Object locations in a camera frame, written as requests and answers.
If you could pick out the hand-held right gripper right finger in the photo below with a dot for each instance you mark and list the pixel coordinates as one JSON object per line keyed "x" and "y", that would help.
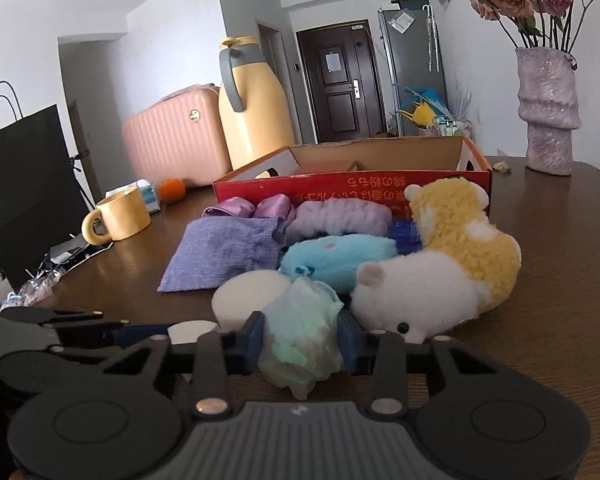
{"x": 346, "y": 346}

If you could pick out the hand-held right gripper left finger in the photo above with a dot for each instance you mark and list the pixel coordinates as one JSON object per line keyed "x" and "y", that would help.
{"x": 253, "y": 342}

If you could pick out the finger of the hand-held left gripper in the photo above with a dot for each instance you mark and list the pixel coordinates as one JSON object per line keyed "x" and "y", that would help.
{"x": 140, "y": 336}
{"x": 70, "y": 316}

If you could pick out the round beige sponge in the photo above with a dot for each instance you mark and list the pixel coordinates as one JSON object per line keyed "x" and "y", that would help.
{"x": 245, "y": 300}

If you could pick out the pale green cloth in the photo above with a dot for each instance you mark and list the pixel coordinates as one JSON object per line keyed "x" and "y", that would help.
{"x": 300, "y": 340}

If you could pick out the white round pad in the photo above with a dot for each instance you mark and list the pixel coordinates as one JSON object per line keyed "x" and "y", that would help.
{"x": 192, "y": 331}

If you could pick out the blue plush toy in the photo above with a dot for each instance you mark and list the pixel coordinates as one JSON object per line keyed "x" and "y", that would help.
{"x": 330, "y": 260}

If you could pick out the white plush hamster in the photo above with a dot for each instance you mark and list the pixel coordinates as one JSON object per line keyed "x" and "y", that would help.
{"x": 420, "y": 290}

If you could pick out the purple fluffy headband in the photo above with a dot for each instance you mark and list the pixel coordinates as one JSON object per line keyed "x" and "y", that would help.
{"x": 340, "y": 217}

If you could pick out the purple satin scrunchie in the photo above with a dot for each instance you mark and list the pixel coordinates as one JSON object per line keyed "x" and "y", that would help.
{"x": 275, "y": 207}
{"x": 227, "y": 207}

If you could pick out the red cardboard box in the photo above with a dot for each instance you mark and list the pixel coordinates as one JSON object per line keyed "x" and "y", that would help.
{"x": 260, "y": 191}

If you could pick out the yellow plush toy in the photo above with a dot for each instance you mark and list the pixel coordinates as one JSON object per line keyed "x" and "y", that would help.
{"x": 460, "y": 230}

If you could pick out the crumpled plastic wrappers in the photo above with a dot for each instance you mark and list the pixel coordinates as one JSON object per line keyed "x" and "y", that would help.
{"x": 40, "y": 280}

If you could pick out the yellow mug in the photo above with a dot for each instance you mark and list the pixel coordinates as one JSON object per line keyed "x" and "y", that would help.
{"x": 125, "y": 215}

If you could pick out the blue packet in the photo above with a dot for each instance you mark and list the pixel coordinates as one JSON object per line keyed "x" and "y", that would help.
{"x": 404, "y": 237}

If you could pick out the black paper bag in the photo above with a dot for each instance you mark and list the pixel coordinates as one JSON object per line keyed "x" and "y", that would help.
{"x": 25, "y": 185}

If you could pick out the white tissue pack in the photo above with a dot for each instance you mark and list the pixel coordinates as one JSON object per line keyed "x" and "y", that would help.
{"x": 149, "y": 194}

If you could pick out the orange fruit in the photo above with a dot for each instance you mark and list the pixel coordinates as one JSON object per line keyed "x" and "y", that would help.
{"x": 172, "y": 191}

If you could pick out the pink suitcase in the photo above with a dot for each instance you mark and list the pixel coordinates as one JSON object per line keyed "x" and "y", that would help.
{"x": 175, "y": 140}

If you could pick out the dark brown door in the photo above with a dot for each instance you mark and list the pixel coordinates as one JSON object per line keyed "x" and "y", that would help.
{"x": 340, "y": 110}

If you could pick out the dried flower petal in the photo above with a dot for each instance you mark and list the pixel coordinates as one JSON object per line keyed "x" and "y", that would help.
{"x": 502, "y": 166}

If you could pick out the shelf of colourful items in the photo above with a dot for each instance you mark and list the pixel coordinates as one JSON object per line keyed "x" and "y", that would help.
{"x": 452, "y": 127}

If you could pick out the blue yellow plastic items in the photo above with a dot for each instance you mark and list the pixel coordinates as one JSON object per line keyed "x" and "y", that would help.
{"x": 422, "y": 107}

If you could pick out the grey fridge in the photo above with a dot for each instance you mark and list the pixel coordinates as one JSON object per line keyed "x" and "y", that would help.
{"x": 415, "y": 60}

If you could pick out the glass vase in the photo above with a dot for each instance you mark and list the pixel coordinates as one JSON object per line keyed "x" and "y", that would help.
{"x": 547, "y": 110}

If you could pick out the white umbrella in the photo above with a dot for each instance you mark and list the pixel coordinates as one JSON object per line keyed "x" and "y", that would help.
{"x": 431, "y": 35}

